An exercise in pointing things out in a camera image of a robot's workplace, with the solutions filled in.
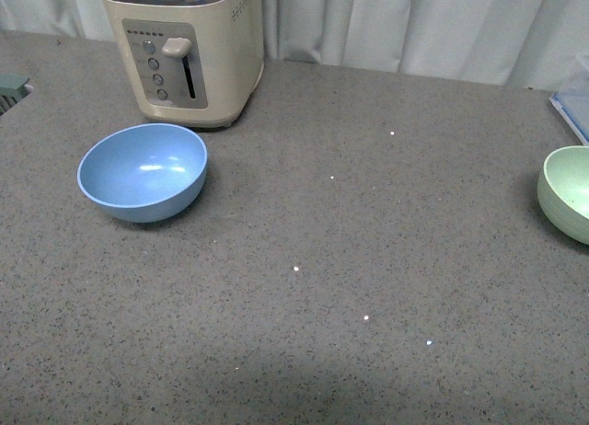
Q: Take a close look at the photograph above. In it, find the blue bowl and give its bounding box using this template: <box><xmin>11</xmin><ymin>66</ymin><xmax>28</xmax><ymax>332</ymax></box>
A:
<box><xmin>77</xmin><ymin>123</ymin><xmax>208</xmax><ymax>223</ymax></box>

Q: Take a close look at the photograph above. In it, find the green bowl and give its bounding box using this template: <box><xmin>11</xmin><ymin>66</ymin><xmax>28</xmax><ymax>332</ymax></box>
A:
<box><xmin>537</xmin><ymin>145</ymin><xmax>588</xmax><ymax>245</ymax></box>

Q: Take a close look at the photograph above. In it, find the cream two-slot toaster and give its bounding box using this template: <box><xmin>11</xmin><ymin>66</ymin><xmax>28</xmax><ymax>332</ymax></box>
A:
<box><xmin>102</xmin><ymin>0</ymin><xmax>264</xmax><ymax>128</ymax></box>

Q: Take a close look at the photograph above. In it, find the white curtain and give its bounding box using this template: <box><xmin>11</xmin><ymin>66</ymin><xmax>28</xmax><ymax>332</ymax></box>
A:
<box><xmin>0</xmin><ymin>0</ymin><xmax>589</xmax><ymax>92</ymax></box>

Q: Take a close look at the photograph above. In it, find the clear blue-edged plastic container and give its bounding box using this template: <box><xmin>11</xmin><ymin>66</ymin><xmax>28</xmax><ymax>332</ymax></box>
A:
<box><xmin>549</xmin><ymin>59</ymin><xmax>589</xmax><ymax>146</ymax></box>

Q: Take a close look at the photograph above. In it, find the green sink drying rack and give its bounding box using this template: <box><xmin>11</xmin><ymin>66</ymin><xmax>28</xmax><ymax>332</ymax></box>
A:
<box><xmin>0</xmin><ymin>73</ymin><xmax>32</xmax><ymax>115</ymax></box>

